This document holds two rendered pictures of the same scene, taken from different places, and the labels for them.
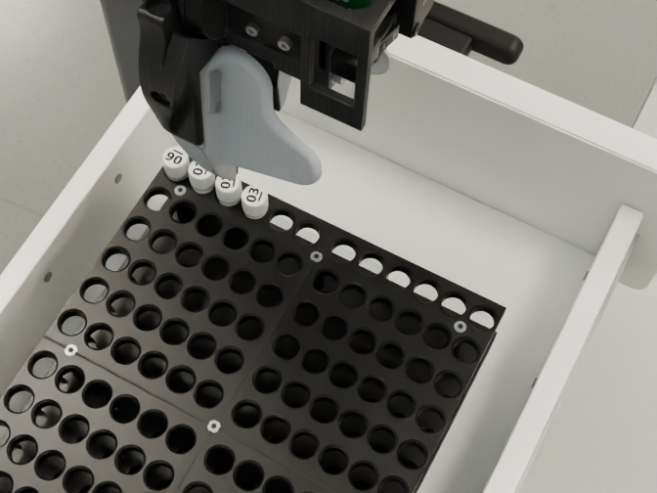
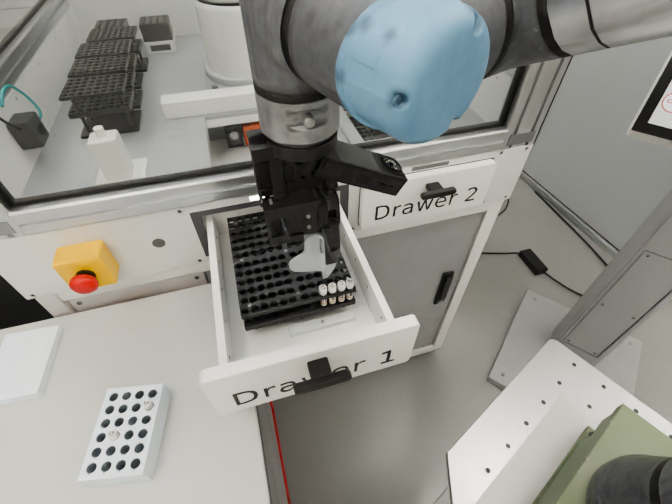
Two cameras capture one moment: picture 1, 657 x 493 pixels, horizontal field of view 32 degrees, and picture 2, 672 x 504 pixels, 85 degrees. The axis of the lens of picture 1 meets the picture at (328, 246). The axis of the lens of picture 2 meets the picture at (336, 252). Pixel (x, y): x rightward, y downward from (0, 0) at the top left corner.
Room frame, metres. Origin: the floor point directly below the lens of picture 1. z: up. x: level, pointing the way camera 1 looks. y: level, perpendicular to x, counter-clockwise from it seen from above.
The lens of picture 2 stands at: (0.52, -0.18, 1.35)
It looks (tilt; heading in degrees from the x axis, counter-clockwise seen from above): 47 degrees down; 137
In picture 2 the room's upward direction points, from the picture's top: straight up
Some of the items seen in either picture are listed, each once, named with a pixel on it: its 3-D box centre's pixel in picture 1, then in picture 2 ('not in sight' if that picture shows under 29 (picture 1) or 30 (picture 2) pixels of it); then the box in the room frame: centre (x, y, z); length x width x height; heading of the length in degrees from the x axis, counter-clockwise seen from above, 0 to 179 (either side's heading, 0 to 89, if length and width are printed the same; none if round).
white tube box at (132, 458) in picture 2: not in sight; (129, 432); (0.19, -0.28, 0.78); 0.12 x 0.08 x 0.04; 142
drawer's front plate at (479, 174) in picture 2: not in sight; (426, 194); (0.21, 0.37, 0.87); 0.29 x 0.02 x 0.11; 63
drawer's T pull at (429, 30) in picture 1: (443, 42); (320, 373); (0.36, -0.06, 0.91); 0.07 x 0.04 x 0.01; 63
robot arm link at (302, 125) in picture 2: not in sight; (299, 110); (0.26, 0.02, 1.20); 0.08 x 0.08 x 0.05
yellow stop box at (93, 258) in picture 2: not in sight; (87, 267); (-0.07, -0.21, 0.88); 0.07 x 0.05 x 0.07; 63
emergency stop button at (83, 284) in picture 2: not in sight; (84, 281); (-0.04, -0.22, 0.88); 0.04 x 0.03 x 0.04; 63
